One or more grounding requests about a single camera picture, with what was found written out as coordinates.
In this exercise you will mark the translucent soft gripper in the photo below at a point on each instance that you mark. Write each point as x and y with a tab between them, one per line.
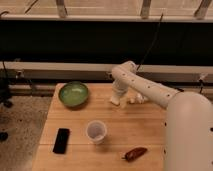
119	89

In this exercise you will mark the wooden table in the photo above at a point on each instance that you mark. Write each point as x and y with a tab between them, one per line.
128	126

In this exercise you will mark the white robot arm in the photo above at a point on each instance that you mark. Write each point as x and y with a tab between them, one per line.
188	124

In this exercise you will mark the red chili pepper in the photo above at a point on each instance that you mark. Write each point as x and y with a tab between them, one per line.
134	154

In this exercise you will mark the green bowl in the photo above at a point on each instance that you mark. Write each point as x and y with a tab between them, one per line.
73	94

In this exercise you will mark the black rectangular remote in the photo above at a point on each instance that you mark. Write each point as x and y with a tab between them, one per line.
61	141

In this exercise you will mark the black chair base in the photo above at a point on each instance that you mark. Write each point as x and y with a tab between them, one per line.
5	96

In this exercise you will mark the white sponge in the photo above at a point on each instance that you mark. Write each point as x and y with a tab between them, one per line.
115	100

